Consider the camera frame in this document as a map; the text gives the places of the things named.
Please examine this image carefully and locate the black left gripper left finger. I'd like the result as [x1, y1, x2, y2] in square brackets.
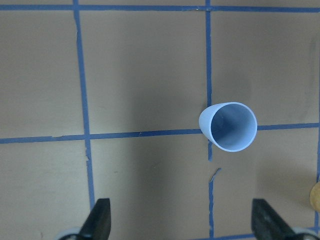
[77, 198, 112, 240]

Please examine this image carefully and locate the light blue plastic cup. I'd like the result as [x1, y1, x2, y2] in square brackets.
[198, 102, 258, 153]

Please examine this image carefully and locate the wooden round stand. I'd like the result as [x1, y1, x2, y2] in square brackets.
[309, 182, 320, 212]

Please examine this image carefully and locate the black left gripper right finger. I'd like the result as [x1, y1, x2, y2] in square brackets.
[251, 198, 296, 240]

